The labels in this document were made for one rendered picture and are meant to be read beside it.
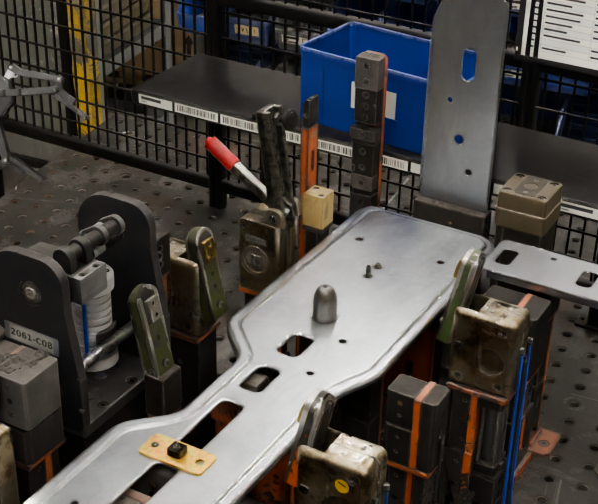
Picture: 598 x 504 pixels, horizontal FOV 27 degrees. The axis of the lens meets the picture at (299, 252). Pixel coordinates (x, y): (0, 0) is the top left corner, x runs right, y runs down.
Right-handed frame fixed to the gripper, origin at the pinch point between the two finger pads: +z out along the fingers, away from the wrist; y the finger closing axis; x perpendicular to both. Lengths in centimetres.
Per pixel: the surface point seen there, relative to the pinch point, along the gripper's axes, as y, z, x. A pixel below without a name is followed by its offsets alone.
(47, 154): -25, -30, 174
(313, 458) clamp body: 0, 56, -92
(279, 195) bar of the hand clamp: 18, 36, -49
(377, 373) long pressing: 8, 59, -71
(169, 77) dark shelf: 21.1, 7.5, 8.6
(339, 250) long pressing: 17, 48, -43
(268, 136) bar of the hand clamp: 24, 30, -52
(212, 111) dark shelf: 21.0, 18.5, -4.2
